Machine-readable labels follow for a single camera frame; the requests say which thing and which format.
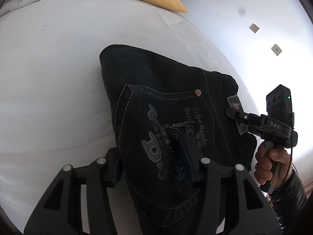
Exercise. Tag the upper wall socket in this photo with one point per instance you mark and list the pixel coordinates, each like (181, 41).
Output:
(254, 28)

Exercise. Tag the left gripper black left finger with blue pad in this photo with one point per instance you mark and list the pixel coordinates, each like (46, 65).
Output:
(113, 167)

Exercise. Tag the black jacket forearm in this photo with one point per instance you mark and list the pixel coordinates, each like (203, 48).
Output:
(289, 202)

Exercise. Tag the person's right hand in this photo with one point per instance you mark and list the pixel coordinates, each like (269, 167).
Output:
(263, 166)

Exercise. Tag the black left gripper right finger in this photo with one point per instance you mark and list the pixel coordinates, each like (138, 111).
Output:
(238, 115)

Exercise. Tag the lower wall socket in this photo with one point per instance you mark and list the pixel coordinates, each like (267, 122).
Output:
(276, 49)

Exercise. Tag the black denim jeans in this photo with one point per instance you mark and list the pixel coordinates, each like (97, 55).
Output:
(166, 116)

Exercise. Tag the wall socket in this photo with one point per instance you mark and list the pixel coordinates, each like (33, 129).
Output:
(276, 49)
(254, 28)

